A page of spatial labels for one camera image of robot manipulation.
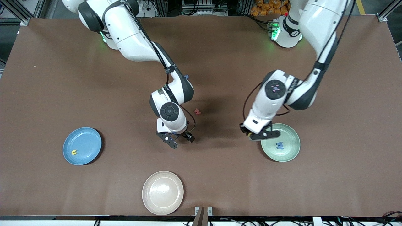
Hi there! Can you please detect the table edge mount bracket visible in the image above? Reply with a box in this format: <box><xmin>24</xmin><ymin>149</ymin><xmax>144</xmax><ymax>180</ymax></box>
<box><xmin>195</xmin><ymin>206</ymin><xmax>213</xmax><ymax>226</ymax></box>

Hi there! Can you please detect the green plate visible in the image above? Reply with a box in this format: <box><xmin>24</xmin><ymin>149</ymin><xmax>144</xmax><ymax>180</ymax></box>
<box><xmin>261</xmin><ymin>123</ymin><xmax>301</xmax><ymax>163</ymax></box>

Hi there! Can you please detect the beige plate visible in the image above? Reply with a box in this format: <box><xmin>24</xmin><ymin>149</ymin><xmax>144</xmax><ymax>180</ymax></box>
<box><xmin>142</xmin><ymin>171</ymin><xmax>184</xmax><ymax>216</ymax></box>

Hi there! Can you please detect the aluminium frame profile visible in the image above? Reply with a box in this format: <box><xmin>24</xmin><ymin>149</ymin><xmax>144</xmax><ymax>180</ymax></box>
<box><xmin>0</xmin><ymin>0</ymin><xmax>32</xmax><ymax>26</ymax></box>
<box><xmin>377</xmin><ymin>0</ymin><xmax>402</xmax><ymax>23</ymax></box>

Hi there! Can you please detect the bag of oranges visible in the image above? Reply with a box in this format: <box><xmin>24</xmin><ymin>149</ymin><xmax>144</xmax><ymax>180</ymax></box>
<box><xmin>250</xmin><ymin>0</ymin><xmax>291</xmax><ymax>17</ymax></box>

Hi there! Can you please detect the white power strip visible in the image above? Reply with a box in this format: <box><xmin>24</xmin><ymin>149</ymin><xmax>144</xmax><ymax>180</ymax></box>
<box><xmin>138</xmin><ymin>0</ymin><xmax>157</xmax><ymax>18</ymax></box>

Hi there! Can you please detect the blue plate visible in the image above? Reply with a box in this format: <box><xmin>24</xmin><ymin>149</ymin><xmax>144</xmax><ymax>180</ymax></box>
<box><xmin>63</xmin><ymin>127</ymin><xmax>102</xmax><ymax>166</ymax></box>

